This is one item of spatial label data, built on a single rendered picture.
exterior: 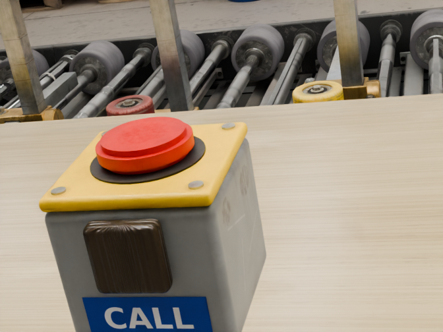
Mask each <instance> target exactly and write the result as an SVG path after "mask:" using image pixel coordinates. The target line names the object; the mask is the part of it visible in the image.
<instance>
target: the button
mask: <svg viewBox="0 0 443 332"><path fill-rule="evenodd" d="M193 147H194V136H193V132H192V128H191V126H189V125H188V124H187V123H184V122H183V121H181V120H179V119H176V118H173V117H149V118H144V119H138V120H135V121H130V122H127V123H124V124H121V125H119V126H116V127H115V128H112V129H111V130H109V131H108V132H106V133H105V134H104V135H103V136H102V137H101V140H100V141H99V142H98V143H97V144H96V149H95V151H96V155H97V158H98V163H99V164H100V165H101V166H102V167H103V168H106V169H108V170H110V171H111V172H114V173H118V174H123V175H137V174H143V173H151V172H154V171H159V170H161V169H165V168H167V167H170V166H172V165H174V164H176V163H178V162H180V161H181V160H182V159H184V158H185V157H186V156H187V154H188V153H189V152H190V151H191V150H192V148H193Z"/></svg>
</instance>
